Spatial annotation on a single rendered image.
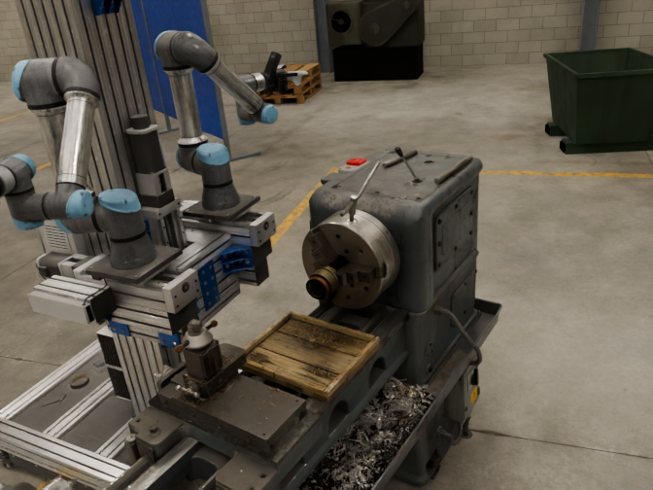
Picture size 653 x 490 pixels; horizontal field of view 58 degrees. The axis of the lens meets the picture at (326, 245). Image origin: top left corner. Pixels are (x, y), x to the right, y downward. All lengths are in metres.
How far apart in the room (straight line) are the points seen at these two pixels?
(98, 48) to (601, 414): 2.58
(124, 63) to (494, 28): 10.07
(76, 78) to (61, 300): 0.72
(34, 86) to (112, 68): 0.33
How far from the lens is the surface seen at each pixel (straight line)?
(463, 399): 2.58
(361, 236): 1.83
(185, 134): 2.36
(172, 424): 1.69
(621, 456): 2.91
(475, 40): 11.85
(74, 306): 2.04
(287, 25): 12.68
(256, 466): 1.53
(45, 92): 1.88
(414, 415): 2.11
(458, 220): 2.22
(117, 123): 2.12
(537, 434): 2.92
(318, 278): 1.81
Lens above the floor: 1.98
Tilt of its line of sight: 26 degrees down
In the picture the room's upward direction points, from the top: 5 degrees counter-clockwise
